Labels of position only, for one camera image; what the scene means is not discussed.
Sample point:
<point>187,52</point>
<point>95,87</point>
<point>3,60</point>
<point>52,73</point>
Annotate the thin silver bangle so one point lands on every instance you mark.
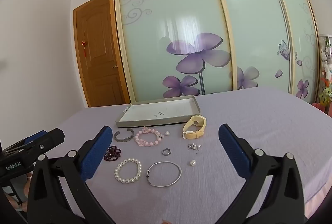
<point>148,172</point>

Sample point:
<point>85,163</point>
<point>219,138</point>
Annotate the pile of plush toys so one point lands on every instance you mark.
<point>326,71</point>

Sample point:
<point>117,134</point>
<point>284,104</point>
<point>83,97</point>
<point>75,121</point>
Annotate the red knot ornament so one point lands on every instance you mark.
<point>84,44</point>

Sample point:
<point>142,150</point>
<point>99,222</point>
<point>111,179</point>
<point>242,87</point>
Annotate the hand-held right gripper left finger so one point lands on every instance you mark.
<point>96,154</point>

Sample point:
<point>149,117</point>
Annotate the butterfly print wardrobe door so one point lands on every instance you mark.
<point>254,19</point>

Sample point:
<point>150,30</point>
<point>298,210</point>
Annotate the person's left hand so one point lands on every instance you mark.
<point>26,187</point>

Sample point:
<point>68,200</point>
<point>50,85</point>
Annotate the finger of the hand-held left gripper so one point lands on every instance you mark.
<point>55,137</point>
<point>36,135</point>

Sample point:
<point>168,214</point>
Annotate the grey cardboard box tray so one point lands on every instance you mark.
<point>145,115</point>

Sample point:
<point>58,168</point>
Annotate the yellow amber bangle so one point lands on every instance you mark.
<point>192,134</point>

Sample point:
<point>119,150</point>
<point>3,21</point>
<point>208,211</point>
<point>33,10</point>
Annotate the wooden door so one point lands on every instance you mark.
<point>98,45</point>

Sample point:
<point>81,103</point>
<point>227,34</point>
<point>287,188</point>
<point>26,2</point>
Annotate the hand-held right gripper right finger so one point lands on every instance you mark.
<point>233,151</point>

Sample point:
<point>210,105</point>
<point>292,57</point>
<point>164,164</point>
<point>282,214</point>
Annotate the silver earrings cluster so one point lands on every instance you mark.
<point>192,146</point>

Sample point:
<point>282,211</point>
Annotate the large purple flower wardrobe door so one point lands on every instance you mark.
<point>160,6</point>

